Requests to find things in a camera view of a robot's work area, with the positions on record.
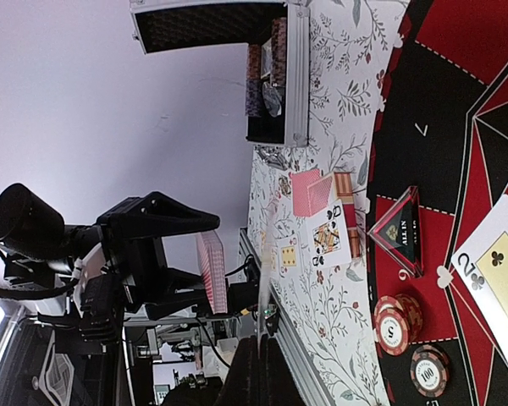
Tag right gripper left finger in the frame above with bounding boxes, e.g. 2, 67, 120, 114
224, 336, 260, 406

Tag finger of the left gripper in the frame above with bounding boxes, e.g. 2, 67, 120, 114
143, 267, 217, 321
96, 191, 220, 239

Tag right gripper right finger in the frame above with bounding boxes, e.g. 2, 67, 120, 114
264, 337, 306, 406

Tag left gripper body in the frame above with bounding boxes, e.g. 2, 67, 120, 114
78, 224, 168, 319

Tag red playing card deck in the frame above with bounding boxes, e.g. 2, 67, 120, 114
196, 230, 228, 314

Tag orange chips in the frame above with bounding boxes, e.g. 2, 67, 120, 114
374, 294, 423, 356

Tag dark chips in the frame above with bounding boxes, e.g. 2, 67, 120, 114
410, 344, 450, 398

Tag face-down red card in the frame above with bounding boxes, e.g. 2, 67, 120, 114
307, 174, 333, 216
290, 168, 321, 217

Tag black triangular dealer marker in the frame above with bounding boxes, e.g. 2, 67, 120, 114
367, 185, 423, 278

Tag two of clubs card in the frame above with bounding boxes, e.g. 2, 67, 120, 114
451, 194, 508, 364

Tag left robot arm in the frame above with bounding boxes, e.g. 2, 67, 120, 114
0, 184, 220, 323

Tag face card on cloth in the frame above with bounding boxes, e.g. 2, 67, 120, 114
278, 175, 292, 199

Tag aluminium poker case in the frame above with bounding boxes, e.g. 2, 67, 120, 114
130, 1, 310, 147

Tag floral table cloth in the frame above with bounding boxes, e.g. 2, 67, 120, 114
246, 1, 408, 405

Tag round red black poker mat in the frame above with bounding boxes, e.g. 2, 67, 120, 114
367, 1, 508, 405

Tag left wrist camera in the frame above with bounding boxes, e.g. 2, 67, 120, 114
73, 243, 107, 316

